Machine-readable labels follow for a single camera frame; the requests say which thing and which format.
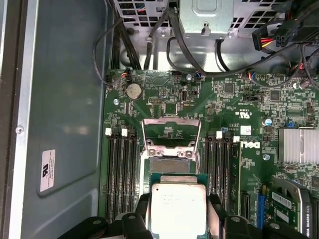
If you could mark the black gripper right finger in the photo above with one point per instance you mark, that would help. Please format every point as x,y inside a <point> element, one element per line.
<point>234,229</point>

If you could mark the short black expansion slot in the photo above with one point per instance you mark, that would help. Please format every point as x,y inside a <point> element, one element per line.
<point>245,205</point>

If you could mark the silver coin battery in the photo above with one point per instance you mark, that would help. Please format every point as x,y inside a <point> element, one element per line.
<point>133,91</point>

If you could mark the black power connector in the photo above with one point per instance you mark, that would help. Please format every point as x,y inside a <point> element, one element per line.
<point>261,39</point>

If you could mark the green motherboard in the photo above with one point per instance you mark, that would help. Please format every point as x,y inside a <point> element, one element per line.
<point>211,104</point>

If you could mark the black RAM slot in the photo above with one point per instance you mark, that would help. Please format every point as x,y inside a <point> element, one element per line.
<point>134,174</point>
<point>126,174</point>
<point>226,174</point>
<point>111,174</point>
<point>217,174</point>
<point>118,174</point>
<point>208,169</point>

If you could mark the white case wall label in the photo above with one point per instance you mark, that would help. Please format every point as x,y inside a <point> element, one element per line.
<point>47,170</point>

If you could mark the perforated metal drive cage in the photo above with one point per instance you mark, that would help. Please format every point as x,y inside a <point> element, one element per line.
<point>207,22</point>

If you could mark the silver motherboard screw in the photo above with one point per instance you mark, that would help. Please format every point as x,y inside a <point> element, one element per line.
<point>115,101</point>
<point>188,77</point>

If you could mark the silver-topped CPU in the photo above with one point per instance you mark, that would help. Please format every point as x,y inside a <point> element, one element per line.
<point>178,209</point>

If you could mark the open PC case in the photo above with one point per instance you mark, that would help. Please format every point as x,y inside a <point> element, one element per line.
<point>62,99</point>

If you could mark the internal USB port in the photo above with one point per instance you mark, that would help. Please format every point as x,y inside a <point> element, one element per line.
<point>185,95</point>

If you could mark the silver finned chipset heatsink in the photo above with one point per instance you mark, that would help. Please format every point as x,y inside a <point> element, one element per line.
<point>296,147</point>

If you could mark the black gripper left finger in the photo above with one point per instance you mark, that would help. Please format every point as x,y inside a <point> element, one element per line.
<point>134,226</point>

